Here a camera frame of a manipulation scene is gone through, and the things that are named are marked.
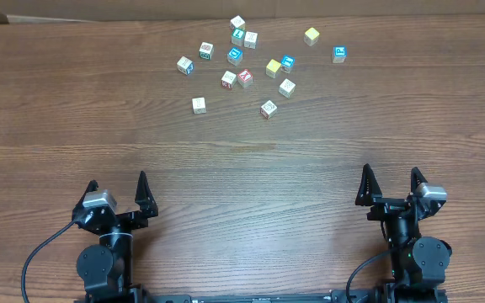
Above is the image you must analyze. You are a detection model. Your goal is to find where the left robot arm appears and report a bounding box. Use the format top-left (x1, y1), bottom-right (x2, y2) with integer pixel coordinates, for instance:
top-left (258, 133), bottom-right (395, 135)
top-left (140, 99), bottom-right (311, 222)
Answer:
top-left (72, 172), bottom-right (158, 302)

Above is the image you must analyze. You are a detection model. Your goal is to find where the blue P wooden block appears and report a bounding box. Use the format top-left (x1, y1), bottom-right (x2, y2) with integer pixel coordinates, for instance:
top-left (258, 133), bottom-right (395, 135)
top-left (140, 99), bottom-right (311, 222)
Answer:
top-left (332, 46), bottom-right (347, 64)

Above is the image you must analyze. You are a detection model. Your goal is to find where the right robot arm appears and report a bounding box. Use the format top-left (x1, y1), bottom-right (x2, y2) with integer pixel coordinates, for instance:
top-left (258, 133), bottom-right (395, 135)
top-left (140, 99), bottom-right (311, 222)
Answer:
top-left (345, 163), bottom-right (452, 303)

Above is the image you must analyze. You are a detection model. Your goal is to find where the red letter wooden block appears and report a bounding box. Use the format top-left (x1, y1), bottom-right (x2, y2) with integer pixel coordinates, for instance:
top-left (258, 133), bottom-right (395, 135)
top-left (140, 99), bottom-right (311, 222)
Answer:
top-left (237, 69), bottom-right (253, 88)

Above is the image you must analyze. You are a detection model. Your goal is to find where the blue D wooden block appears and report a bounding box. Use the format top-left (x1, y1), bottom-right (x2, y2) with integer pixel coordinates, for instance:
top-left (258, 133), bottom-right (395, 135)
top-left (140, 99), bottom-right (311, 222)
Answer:
top-left (227, 47), bottom-right (243, 66)

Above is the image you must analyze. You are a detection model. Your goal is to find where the top plain wooden block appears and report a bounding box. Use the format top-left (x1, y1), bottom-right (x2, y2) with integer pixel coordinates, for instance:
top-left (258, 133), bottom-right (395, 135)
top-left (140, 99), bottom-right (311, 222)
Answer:
top-left (230, 15), bottom-right (246, 30)

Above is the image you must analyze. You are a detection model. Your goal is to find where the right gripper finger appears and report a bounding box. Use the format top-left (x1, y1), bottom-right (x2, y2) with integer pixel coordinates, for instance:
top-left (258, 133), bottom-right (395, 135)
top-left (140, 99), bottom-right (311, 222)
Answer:
top-left (410, 167), bottom-right (428, 193)
top-left (355, 163), bottom-right (382, 206)

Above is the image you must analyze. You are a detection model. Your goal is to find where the green letter wooden block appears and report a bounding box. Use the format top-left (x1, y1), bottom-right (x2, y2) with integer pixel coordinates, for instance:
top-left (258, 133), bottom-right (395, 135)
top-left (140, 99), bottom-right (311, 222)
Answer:
top-left (231, 28), bottom-right (245, 46)

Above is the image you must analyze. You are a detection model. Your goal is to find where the red edged patterned block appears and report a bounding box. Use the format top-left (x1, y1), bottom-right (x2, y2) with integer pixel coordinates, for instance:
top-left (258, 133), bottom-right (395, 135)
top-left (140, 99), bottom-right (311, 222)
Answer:
top-left (259, 100), bottom-right (278, 120)

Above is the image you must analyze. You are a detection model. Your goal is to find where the red edged plain block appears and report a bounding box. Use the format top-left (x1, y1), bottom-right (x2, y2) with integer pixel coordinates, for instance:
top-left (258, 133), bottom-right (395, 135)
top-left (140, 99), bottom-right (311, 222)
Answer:
top-left (221, 71), bottom-right (237, 90)

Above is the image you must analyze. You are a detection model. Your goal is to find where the plain patterned wooden block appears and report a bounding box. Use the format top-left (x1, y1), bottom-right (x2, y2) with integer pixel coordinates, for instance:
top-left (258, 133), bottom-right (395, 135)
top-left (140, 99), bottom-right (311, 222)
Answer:
top-left (279, 78), bottom-right (296, 98)

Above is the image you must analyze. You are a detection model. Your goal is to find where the green edged wooden block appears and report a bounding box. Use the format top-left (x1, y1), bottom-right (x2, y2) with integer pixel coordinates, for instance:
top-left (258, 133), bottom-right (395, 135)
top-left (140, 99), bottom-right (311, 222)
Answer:
top-left (199, 42), bottom-right (214, 61)

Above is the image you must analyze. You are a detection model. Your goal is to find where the yellow block centre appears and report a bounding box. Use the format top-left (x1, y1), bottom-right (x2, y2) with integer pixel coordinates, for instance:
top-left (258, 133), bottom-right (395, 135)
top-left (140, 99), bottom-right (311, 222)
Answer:
top-left (265, 59), bottom-right (281, 78)

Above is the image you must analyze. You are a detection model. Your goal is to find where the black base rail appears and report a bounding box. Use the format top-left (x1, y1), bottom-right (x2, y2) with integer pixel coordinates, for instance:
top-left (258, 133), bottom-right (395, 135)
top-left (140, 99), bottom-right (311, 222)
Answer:
top-left (73, 288), bottom-right (450, 303)

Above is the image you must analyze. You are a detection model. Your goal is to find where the plain block lower left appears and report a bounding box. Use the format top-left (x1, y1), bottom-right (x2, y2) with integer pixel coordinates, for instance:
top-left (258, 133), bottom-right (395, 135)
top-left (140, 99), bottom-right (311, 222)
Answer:
top-left (192, 97), bottom-right (206, 114)

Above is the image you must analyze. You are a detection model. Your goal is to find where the blue edged wooden block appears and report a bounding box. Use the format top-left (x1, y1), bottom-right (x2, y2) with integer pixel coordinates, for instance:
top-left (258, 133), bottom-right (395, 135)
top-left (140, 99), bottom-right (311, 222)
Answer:
top-left (177, 56), bottom-right (195, 75)

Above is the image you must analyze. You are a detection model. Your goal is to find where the yellow block upper right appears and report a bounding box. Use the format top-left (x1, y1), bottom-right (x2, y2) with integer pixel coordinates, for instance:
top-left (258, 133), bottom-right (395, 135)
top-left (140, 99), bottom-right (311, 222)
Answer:
top-left (303, 27), bottom-right (320, 46)

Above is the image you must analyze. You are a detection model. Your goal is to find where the plain block beside green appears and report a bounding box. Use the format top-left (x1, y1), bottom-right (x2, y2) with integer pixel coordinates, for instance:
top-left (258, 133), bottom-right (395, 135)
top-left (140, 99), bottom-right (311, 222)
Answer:
top-left (243, 31), bottom-right (258, 49)

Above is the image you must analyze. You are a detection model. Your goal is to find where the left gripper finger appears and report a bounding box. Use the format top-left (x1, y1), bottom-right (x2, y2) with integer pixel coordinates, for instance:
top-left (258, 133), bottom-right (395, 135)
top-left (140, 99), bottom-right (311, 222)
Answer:
top-left (135, 171), bottom-right (158, 218)
top-left (83, 180), bottom-right (99, 199)

